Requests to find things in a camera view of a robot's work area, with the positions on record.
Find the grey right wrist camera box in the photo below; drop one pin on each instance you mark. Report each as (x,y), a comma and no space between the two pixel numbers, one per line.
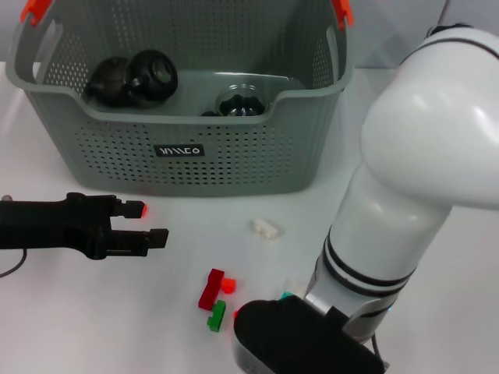
(292,331)

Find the orange red slope brick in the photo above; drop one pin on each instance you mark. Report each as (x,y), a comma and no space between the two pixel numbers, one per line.
(235,314)

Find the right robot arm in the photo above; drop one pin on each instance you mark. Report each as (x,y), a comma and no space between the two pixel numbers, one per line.
(409,136)

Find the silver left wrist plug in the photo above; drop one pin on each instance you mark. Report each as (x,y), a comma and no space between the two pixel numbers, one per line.
(6,198)

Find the teal square toy plate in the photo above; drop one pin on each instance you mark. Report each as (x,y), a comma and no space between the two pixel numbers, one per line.
(286,295)

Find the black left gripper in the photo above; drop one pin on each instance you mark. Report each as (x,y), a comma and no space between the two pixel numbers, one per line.
(58,226)

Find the green toy brick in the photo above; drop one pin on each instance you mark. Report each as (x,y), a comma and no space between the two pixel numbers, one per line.
(216,316)

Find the dark red long brick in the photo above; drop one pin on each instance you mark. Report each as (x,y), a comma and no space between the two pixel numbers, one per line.
(210,290)

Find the black clay teapot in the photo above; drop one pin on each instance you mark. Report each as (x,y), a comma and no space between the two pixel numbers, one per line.
(109,82)

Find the bright red small brick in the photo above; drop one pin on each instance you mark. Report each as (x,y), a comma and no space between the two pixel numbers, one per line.
(229,285)
(146,210)

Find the grey perforated storage basket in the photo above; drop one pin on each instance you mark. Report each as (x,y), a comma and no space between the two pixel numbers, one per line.
(234,156)

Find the glass teacup black sleeve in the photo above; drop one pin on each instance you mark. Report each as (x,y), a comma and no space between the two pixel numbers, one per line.
(241,103)
(152,78)

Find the white long toy brick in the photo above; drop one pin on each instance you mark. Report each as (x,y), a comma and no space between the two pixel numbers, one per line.
(265,229)

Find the white toy plate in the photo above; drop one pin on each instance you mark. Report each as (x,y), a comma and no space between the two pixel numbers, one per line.
(296,287)

